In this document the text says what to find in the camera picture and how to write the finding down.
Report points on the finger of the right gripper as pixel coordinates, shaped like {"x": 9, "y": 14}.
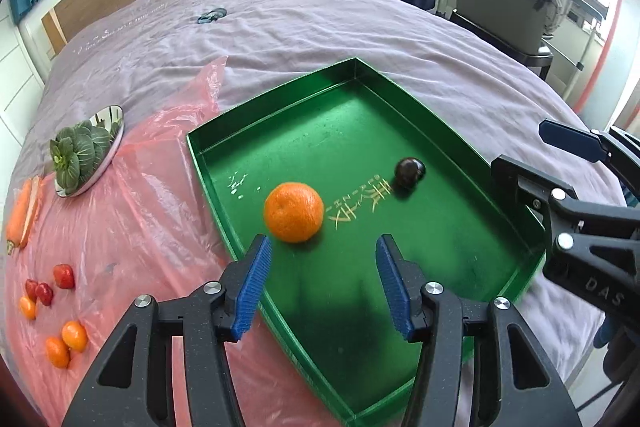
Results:
{"x": 617, "y": 149}
{"x": 592, "y": 249}

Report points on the white wardrobe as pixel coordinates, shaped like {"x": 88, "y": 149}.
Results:
{"x": 20, "y": 87}

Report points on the small smooth orange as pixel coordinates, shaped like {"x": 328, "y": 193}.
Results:
{"x": 28, "y": 308}

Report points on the pink plastic sheet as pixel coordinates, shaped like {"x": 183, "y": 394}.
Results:
{"x": 143, "y": 228}

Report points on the orange carrot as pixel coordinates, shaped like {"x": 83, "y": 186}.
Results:
{"x": 16, "y": 226}

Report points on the silver oval plate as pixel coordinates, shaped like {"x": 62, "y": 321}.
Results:
{"x": 92, "y": 151}

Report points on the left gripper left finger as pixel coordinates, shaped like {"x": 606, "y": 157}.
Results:
{"x": 129, "y": 382}

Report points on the small dark cable object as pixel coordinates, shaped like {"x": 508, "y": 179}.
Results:
{"x": 212, "y": 16}

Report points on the green metal tray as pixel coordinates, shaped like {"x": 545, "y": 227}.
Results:
{"x": 342, "y": 130}

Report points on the large orange front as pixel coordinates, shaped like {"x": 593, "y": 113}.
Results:
{"x": 57, "y": 352}

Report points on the dark purple plum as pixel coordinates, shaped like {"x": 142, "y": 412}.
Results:
{"x": 408, "y": 172}

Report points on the green leafy vegetable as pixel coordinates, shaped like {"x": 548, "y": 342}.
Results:
{"x": 80, "y": 156}

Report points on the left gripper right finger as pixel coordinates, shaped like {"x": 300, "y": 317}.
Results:
{"x": 515, "y": 382}

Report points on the red fruit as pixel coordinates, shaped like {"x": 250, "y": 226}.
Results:
{"x": 44, "y": 294}
{"x": 64, "y": 276}
{"x": 31, "y": 289}

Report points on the large wrinkled orange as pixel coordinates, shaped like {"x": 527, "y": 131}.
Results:
{"x": 293, "y": 212}

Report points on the orange oval dish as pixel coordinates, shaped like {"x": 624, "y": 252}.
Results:
{"x": 34, "y": 203}

